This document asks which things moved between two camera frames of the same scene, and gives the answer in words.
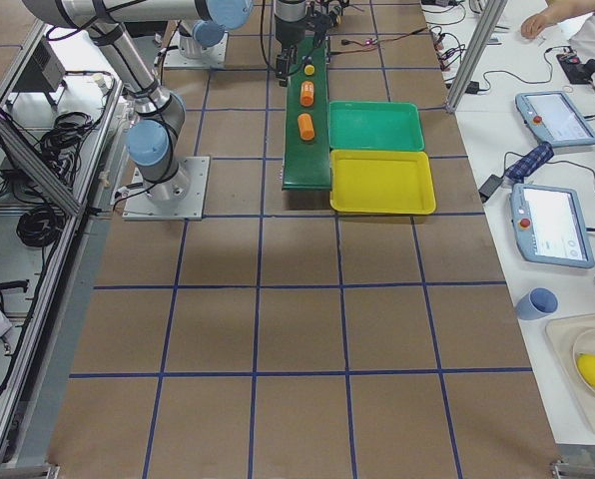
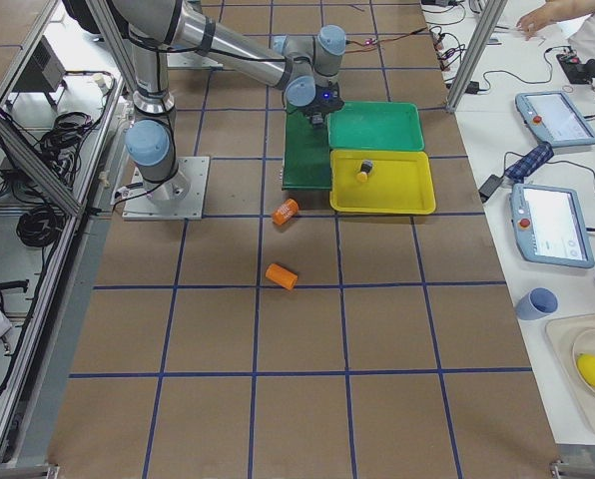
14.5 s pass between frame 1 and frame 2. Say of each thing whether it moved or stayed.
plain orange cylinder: moved
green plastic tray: stayed
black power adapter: stayed
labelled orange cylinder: moved
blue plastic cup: stayed
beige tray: stayed
